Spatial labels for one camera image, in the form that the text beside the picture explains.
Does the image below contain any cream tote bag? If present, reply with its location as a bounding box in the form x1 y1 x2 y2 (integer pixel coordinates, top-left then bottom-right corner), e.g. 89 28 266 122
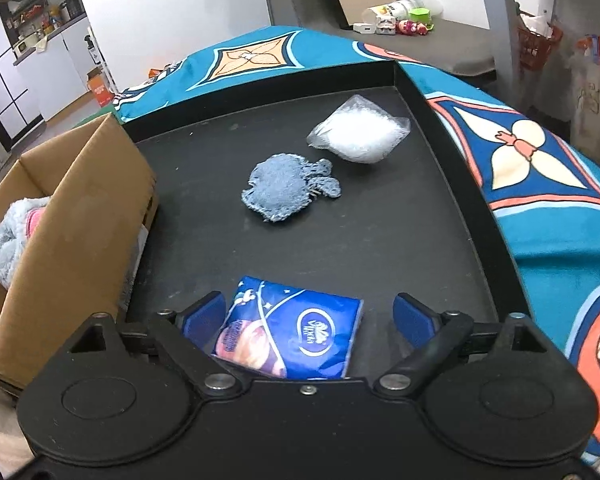
570 35 600 137

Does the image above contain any red toy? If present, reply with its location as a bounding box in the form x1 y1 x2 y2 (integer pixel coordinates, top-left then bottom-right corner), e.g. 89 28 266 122
396 19 433 36

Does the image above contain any fluffy grey-blue plush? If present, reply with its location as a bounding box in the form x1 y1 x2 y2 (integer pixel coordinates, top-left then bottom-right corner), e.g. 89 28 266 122
0 196 51 291

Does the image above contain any brown cardboard box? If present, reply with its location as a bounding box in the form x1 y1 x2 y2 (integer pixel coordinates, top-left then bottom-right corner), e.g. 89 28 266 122
0 112 158 391

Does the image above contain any clear bag of white filling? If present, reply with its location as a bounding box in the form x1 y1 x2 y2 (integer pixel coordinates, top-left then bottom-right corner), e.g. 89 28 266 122
306 94 412 164

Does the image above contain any white kitchen cabinet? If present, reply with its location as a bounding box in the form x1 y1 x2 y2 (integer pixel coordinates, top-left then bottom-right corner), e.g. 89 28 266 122
0 0 103 121

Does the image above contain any red basket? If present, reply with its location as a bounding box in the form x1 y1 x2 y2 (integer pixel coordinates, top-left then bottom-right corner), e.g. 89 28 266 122
517 15 563 72

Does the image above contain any white charger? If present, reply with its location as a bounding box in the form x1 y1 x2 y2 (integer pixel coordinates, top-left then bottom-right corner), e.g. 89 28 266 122
352 20 396 36

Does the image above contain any blue patterned blanket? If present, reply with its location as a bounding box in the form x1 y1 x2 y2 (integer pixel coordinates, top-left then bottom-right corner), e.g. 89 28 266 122
112 25 600 467

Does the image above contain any black-framed sliding door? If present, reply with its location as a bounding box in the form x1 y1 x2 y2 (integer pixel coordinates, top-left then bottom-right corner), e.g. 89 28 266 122
0 0 46 153

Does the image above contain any grey desk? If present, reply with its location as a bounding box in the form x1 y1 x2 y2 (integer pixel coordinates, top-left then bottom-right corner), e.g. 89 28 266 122
472 0 600 126

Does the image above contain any grey folding bench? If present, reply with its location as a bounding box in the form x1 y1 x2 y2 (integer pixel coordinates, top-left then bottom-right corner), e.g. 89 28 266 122
260 0 496 78

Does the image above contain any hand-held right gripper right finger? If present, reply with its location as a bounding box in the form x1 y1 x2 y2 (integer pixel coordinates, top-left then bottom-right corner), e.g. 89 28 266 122
375 292 536 394

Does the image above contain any blue tissue packet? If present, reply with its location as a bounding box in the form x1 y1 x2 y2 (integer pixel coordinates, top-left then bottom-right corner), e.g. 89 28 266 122
211 275 365 380

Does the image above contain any black shallow tray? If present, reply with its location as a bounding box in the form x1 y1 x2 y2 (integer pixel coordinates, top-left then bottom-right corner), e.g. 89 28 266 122
117 60 533 381

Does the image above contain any green cloth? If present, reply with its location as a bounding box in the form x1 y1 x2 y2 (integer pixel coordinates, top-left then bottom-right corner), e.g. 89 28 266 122
80 105 123 126

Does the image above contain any orange cardboard box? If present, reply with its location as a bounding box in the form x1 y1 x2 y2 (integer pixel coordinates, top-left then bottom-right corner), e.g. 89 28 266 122
86 67 115 107

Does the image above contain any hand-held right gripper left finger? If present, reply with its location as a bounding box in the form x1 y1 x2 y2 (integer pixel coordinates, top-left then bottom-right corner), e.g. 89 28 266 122
72 291 241 394

